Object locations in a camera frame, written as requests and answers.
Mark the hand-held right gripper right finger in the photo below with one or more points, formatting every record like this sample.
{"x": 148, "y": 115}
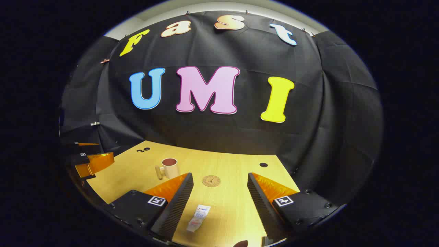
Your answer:
{"x": 262, "y": 206}

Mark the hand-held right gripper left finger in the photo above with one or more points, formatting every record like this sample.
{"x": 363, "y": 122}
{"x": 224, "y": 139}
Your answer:
{"x": 178, "y": 206}

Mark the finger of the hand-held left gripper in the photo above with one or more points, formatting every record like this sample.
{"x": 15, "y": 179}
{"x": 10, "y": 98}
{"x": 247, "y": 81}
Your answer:
{"x": 85, "y": 148}
{"x": 97, "y": 163}

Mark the white toothpaste tube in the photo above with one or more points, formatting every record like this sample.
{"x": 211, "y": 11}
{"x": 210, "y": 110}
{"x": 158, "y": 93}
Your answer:
{"x": 198, "y": 218}

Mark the round wooden coaster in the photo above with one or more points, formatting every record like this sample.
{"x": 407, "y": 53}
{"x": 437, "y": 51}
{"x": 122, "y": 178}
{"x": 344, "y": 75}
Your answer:
{"x": 211, "y": 180}

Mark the wooden desktop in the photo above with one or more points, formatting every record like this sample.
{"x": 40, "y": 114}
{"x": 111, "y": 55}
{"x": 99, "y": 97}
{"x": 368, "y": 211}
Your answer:
{"x": 226, "y": 168}

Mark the black backdrop cloth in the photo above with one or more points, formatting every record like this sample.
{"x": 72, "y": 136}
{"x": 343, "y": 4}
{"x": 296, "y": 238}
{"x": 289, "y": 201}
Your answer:
{"x": 240, "y": 137}

